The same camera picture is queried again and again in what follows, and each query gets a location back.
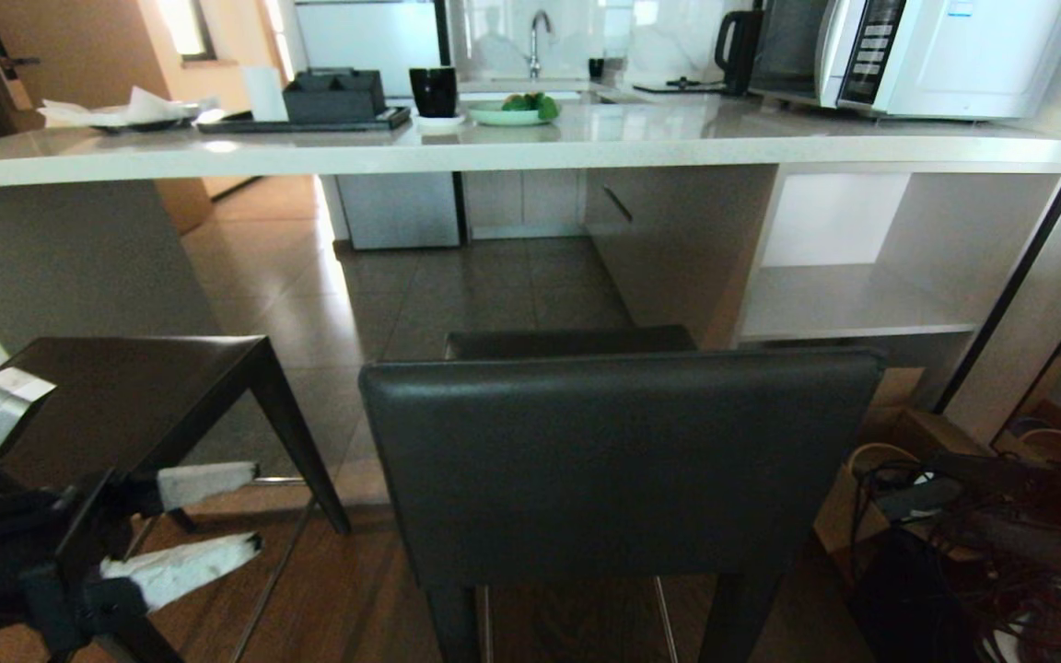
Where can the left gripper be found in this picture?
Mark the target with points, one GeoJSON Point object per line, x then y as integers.
{"type": "Point", "coordinates": [15, 552]}

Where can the dark wooden bar stool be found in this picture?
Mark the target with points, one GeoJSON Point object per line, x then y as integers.
{"type": "Point", "coordinates": [125, 396]}

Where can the dark leather backed bar stool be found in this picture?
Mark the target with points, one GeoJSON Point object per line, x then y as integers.
{"type": "Point", "coordinates": [613, 460]}

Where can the white kitchen counter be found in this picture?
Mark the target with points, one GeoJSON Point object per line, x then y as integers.
{"type": "Point", "coordinates": [678, 140]}

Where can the black serving tray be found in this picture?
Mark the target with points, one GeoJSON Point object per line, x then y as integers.
{"type": "Point", "coordinates": [245, 124]}

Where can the white paper napkins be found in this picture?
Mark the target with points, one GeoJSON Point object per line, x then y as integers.
{"type": "Point", "coordinates": [139, 106]}

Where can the white paper card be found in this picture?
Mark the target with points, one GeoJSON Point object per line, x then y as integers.
{"type": "Point", "coordinates": [265, 92]}

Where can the black organizer box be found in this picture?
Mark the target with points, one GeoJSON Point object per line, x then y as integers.
{"type": "Point", "coordinates": [335, 97]}

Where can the white saucer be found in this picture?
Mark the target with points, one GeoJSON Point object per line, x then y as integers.
{"type": "Point", "coordinates": [440, 122]}

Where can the brown wooden door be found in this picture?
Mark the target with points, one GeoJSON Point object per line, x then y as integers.
{"type": "Point", "coordinates": [88, 46]}

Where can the pale green plate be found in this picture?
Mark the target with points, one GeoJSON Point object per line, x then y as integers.
{"type": "Point", "coordinates": [492, 116]}

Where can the green fruit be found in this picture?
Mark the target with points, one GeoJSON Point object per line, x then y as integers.
{"type": "Point", "coordinates": [530, 103]}

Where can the chrome sink faucet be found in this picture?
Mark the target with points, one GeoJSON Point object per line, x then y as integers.
{"type": "Point", "coordinates": [538, 37]}

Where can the small black cup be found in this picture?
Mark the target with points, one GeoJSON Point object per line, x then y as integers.
{"type": "Point", "coordinates": [596, 68]}

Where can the cardboard box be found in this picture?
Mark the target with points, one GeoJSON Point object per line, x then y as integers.
{"type": "Point", "coordinates": [848, 516]}

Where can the black electric kettle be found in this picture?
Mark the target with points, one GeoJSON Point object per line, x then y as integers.
{"type": "Point", "coordinates": [740, 51]}

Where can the white microwave oven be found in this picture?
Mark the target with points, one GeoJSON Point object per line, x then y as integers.
{"type": "Point", "coordinates": [945, 55]}

